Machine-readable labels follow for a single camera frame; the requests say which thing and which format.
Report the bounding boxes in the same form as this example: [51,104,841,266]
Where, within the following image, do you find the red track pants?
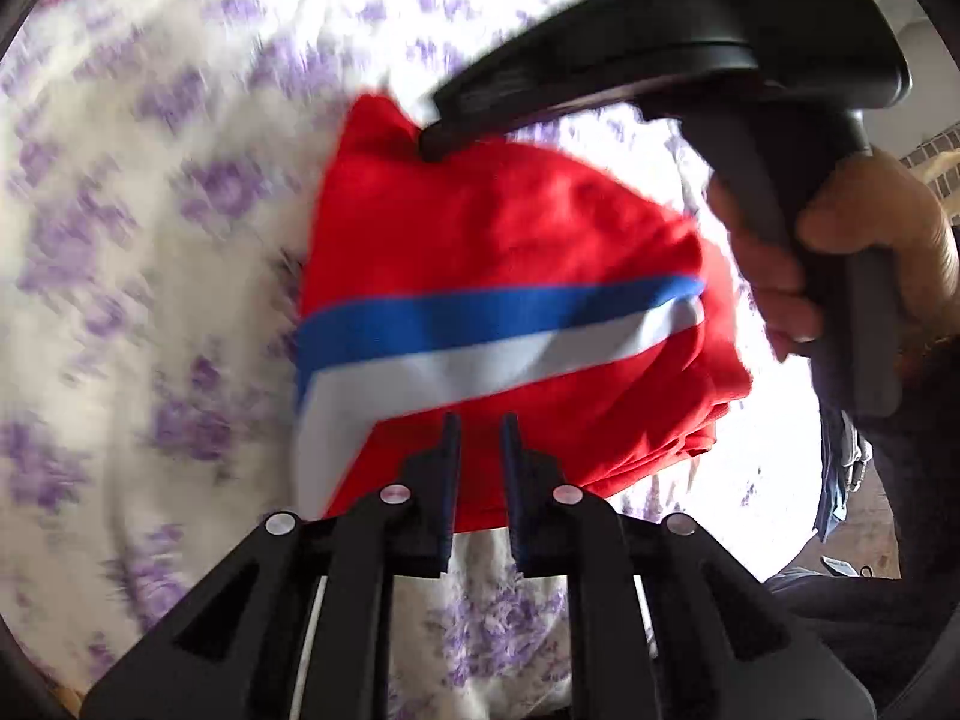
[291,94,752,532]

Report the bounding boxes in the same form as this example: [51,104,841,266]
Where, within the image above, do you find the dark sleeve right forearm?
[766,341,958,718]

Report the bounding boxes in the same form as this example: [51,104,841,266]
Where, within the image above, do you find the person's right hand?
[708,151,958,361]

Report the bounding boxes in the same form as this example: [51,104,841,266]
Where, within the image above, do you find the purple floral bed sheet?
[0,0,827,720]

